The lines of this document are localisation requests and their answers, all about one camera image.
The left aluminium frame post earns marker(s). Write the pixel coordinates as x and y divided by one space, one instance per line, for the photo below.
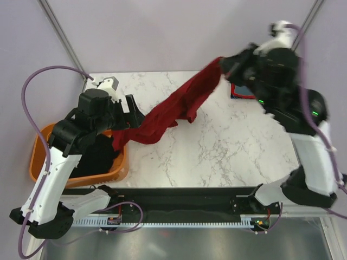
49 13

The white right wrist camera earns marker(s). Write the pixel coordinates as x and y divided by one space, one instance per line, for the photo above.
282 37

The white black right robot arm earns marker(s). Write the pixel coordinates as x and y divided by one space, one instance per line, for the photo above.
271 76

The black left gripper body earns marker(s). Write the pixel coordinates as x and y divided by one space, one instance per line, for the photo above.
116 118

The orange plastic laundry basket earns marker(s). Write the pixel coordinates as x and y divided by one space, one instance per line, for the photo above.
118 170

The white slotted cable duct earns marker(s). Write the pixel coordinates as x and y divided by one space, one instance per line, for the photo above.
99 221

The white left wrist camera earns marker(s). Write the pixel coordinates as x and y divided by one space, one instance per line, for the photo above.
109 85

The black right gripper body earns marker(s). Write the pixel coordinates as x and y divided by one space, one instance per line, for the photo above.
244 71

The black t shirt in basket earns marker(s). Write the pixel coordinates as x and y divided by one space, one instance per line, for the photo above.
97 159

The dark red t shirt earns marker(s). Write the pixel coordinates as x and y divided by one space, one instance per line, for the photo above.
182 104

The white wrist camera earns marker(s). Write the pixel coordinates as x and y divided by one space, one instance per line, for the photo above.
282 37
109 85

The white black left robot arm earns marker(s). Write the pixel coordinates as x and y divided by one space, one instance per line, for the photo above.
43 214

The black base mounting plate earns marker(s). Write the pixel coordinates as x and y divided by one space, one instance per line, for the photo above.
186 205

